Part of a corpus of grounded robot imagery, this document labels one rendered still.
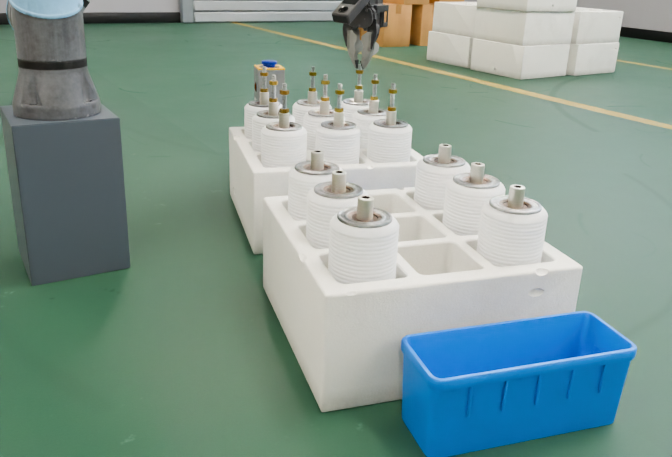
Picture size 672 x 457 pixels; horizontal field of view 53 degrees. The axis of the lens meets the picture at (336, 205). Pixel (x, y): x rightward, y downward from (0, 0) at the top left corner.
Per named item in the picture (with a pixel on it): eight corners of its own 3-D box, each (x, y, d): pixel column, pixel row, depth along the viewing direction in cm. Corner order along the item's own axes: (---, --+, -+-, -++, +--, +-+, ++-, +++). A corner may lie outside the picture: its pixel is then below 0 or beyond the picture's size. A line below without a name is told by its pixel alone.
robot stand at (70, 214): (31, 286, 124) (11, 126, 114) (18, 251, 138) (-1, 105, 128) (131, 268, 133) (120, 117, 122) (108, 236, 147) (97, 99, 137)
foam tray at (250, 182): (253, 255, 140) (253, 172, 134) (229, 194, 176) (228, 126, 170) (427, 241, 151) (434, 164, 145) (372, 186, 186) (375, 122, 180)
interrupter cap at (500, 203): (505, 218, 95) (506, 214, 95) (479, 201, 102) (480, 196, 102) (551, 214, 98) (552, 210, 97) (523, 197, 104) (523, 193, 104)
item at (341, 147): (363, 210, 148) (368, 129, 142) (322, 215, 144) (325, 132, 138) (346, 196, 156) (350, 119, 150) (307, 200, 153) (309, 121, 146)
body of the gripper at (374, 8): (388, 29, 166) (391, -23, 162) (371, 32, 159) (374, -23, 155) (361, 27, 170) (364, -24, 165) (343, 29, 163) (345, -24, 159)
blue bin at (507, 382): (425, 465, 83) (433, 383, 79) (391, 411, 93) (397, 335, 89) (626, 425, 92) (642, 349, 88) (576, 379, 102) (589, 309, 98)
